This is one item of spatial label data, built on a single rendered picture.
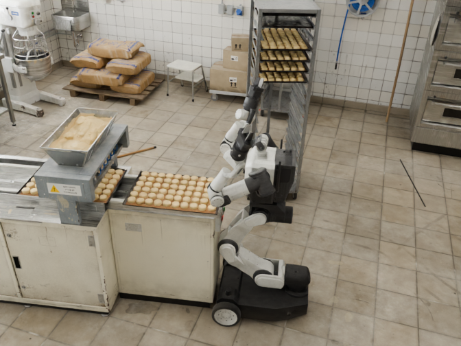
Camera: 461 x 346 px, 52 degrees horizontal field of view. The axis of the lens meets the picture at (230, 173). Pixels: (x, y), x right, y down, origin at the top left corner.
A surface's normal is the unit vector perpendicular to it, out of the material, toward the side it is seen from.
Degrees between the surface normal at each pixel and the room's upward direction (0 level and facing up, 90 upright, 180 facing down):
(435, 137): 90
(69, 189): 90
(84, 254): 90
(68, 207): 90
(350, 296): 0
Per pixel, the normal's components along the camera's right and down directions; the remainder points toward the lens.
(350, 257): 0.03, -0.85
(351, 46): -0.30, 0.50
